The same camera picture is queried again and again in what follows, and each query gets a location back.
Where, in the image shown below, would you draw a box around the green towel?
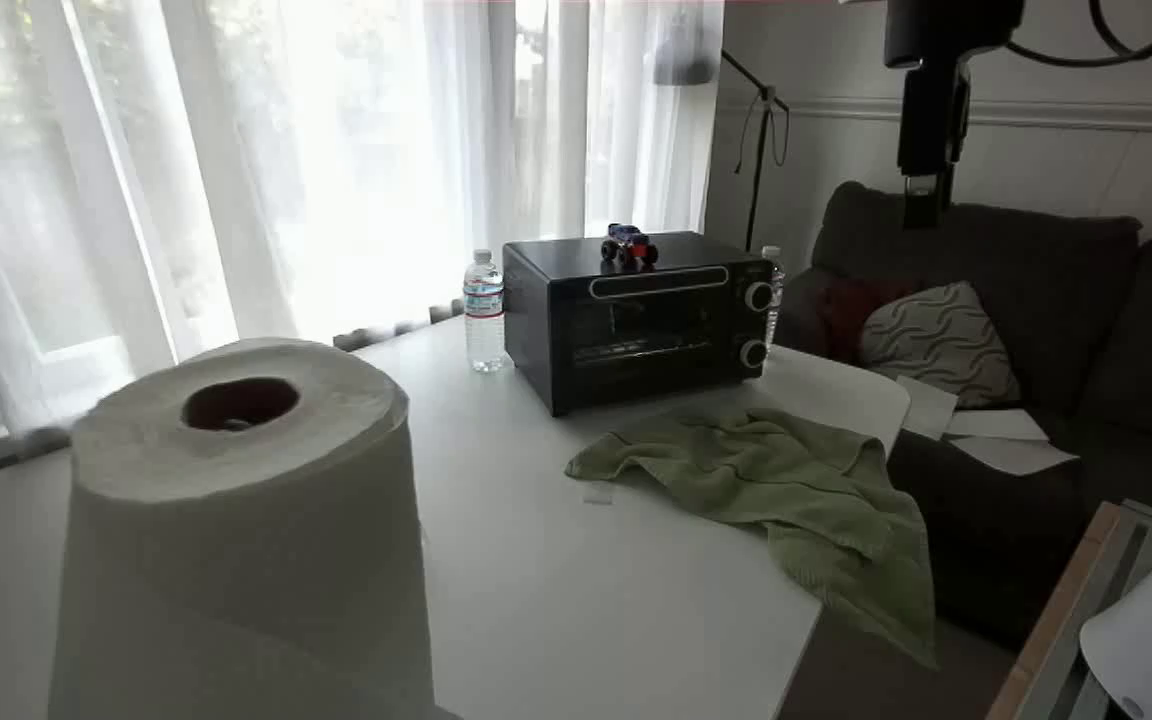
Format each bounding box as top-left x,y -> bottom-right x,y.
564,406 -> 945,672

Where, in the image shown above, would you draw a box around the dark grey sofa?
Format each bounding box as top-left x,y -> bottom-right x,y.
771,175 -> 1152,658

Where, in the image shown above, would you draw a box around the white sheer curtain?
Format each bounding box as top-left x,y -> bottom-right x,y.
0,0 -> 727,452

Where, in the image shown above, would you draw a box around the blue and red toy car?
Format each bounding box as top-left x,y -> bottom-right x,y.
596,221 -> 666,278

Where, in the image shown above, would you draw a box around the white paper sheet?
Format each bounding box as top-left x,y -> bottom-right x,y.
953,437 -> 1086,481
945,406 -> 1058,452
891,373 -> 965,446

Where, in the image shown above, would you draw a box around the clear plastic water bottle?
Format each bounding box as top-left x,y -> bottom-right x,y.
460,249 -> 512,379
752,241 -> 792,354

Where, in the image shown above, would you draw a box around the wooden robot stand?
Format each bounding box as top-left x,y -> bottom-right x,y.
985,495 -> 1152,720

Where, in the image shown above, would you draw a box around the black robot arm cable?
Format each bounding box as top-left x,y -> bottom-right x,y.
1000,0 -> 1152,71

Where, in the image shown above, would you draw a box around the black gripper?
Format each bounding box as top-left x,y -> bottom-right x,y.
891,57 -> 976,232

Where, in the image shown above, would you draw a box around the white paper towel roll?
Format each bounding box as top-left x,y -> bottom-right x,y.
47,338 -> 438,720

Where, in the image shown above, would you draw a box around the floor lamp with grey shade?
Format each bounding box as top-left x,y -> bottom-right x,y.
653,10 -> 798,255

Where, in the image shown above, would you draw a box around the grey wave-patterned cushion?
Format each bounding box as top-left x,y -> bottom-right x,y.
856,278 -> 1028,413

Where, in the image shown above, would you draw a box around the black toaster oven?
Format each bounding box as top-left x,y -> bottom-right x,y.
501,227 -> 779,420

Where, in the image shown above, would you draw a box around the brown cushion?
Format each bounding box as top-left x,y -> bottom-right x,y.
810,274 -> 904,369

